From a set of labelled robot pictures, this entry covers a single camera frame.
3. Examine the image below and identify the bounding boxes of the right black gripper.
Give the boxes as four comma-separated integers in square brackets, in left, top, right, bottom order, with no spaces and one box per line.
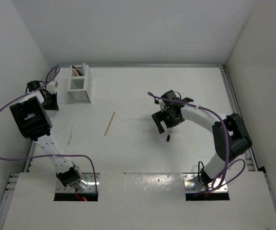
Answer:
[152,107,184,134]

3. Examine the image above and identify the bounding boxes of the pink makeup pencil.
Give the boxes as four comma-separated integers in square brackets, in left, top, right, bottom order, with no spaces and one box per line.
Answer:
[72,66,82,76]

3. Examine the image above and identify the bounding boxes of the thin white stick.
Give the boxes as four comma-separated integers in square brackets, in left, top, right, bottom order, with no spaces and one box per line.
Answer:
[67,124,74,146]

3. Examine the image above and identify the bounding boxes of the gold makeup pencil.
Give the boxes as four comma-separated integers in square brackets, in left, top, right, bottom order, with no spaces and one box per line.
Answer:
[104,111,115,136]

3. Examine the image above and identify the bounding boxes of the light blue makeup stick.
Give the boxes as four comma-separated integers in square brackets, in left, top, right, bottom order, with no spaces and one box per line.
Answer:
[82,63,86,76]

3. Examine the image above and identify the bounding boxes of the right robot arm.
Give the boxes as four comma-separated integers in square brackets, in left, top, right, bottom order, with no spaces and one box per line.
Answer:
[148,90,253,193]

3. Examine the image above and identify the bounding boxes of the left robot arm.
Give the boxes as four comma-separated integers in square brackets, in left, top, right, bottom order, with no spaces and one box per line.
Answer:
[10,80,82,190]

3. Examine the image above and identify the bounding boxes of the white slatted organizer box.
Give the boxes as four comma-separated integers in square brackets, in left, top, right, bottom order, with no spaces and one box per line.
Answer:
[67,64,93,104]

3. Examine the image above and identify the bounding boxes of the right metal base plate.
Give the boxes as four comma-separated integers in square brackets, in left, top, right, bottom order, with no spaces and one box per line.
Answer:
[183,173,228,194]

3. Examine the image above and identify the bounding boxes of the metal base plate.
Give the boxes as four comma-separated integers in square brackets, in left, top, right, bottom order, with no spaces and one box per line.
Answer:
[183,173,228,194]
[55,173,100,195]

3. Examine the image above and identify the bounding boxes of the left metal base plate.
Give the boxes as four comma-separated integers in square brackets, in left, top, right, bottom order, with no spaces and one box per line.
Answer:
[55,173,100,195]

